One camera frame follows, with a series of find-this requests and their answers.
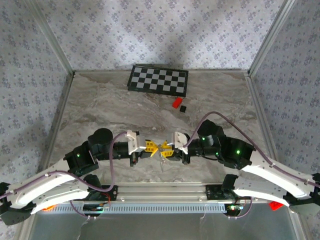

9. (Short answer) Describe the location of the black and grey chessboard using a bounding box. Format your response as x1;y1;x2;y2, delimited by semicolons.
126;64;190;98

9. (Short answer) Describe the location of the aluminium frame post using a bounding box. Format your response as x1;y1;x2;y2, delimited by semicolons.
24;0;76;77
246;0;298;76

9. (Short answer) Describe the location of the red toy brick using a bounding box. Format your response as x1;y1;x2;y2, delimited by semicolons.
268;200;285;211

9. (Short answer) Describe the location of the red block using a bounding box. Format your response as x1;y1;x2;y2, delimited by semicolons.
171;97;184;109

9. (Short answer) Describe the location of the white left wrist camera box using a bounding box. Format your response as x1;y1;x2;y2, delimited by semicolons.
125;130;147;156

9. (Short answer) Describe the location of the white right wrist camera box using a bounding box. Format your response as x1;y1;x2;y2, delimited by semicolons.
171;131;191;155

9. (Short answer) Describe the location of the grey metal sheet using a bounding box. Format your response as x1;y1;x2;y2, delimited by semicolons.
19;212;306;240

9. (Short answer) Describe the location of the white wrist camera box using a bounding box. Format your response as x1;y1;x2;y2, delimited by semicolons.
125;130;147;156
171;131;191;155

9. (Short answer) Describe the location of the grey slotted cable duct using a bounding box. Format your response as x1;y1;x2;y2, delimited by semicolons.
44;202;227;215

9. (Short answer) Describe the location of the aluminium frame rail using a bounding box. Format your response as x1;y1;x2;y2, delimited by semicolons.
244;71;285;175
287;209;313;240
17;217;38;240
73;69;250;75
34;72;76;177

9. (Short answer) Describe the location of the small controller board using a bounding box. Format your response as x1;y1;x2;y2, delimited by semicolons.
224;203;245;215
83;203;111;214

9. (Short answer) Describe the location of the aluminium base extrusion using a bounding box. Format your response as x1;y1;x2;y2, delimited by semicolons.
99;182;226;203

